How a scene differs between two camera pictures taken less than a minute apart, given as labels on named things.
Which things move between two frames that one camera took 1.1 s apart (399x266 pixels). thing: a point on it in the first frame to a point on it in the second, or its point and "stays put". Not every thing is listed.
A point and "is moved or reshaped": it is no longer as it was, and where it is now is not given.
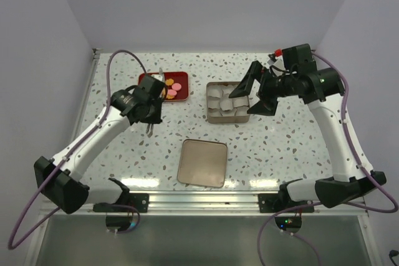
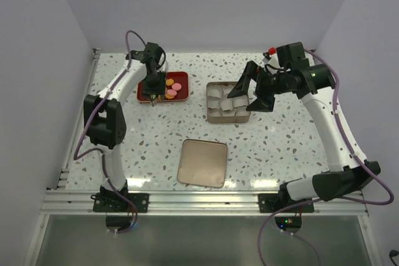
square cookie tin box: x=221 y=108 stays put
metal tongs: x=150 y=127 is moved or reshaped
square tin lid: x=202 y=162 stays put
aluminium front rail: x=218 y=202 stays put
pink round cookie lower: x=172 y=92 stays put
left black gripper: x=156 y=118 to x=158 y=90
